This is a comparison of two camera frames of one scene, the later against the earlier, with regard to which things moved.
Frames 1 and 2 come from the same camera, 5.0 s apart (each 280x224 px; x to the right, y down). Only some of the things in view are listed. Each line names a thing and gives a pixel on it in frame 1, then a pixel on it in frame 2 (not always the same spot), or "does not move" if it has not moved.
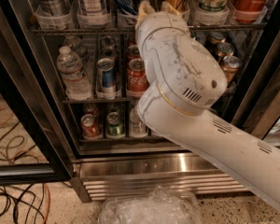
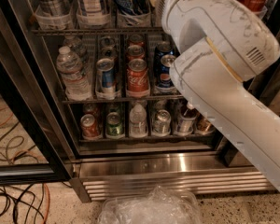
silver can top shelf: (53, 0) does not move
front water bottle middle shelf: (77, 84) does not move
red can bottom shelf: (90, 128) does not move
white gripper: (161, 21) → (219, 23)
